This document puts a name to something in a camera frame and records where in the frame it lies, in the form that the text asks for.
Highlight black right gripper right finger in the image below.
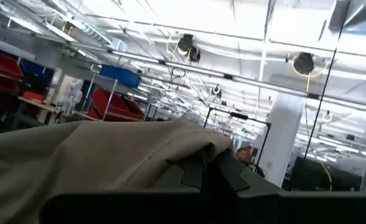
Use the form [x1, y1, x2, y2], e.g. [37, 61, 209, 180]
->
[207, 148, 285, 224]

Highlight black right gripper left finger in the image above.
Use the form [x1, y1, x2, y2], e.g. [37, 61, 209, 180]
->
[151, 154, 209, 191]

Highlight taupe garment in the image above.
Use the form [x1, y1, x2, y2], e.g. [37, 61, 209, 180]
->
[0, 120, 235, 224]

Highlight person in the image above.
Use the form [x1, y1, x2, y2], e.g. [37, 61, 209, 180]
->
[235, 144, 266, 179]

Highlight black monitor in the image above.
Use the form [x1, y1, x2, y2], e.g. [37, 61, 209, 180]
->
[290, 156, 363, 192]

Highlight red storage bin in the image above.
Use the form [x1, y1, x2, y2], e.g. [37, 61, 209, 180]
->
[0, 52, 24, 78]
[22, 90, 47, 102]
[90, 87, 145, 123]

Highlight blue storage bin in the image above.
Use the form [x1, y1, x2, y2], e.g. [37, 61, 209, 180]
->
[19, 58, 47, 77]
[99, 63, 142, 89]

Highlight black frame stand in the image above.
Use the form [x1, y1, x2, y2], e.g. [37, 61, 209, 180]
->
[203, 106, 271, 167]

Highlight small ceiling cable reel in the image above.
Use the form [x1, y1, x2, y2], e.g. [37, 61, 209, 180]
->
[210, 84, 223, 99]

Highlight yellow hanging cable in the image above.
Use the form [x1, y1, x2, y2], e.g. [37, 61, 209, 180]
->
[319, 161, 334, 192]

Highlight long ceiling light rail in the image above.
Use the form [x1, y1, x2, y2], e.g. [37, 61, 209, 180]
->
[107, 49, 366, 114]

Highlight black ceiling cable reel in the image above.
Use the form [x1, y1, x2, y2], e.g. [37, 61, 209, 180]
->
[176, 33, 202, 63]

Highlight black hanging cable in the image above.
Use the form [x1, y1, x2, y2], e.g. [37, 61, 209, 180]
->
[303, 0, 352, 152]

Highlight black reel with yellow ring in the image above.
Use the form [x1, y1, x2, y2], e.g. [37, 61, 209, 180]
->
[291, 52, 316, 77]

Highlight silver ventilation duct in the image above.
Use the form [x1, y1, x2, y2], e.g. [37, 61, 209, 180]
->
[328, 0, 366, 34]

